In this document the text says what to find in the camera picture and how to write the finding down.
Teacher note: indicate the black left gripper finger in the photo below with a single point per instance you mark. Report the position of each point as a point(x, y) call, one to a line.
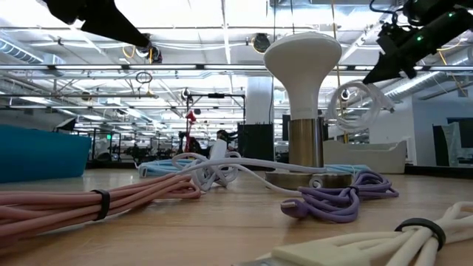
point(118, 26)

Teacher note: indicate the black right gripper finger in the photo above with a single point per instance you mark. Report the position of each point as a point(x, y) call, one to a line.
point(384, 70)

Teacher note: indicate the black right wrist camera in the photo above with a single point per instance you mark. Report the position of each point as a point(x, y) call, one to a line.
point(390, 37)

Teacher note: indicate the person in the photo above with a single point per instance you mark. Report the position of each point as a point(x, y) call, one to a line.
point(223, 134)

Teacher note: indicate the grey plastic bin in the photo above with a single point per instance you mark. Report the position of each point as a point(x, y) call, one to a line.
point(369, 159)

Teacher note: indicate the black background rig frame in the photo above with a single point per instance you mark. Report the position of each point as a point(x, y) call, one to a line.
point(216, 95)

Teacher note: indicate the white mushroom table lamp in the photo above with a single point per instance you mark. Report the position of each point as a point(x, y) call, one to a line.
point(301, 74)

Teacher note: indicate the blue plastic bin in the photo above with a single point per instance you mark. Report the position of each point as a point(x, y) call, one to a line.
point(37, 155)

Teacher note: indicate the black panel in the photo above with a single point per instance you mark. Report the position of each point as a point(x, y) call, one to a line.
point(255, 144)

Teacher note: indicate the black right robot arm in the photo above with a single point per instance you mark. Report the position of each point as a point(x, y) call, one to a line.
point(454, 18)

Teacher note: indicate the red object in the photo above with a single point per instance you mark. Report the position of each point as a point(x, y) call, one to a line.
point(190, 117)

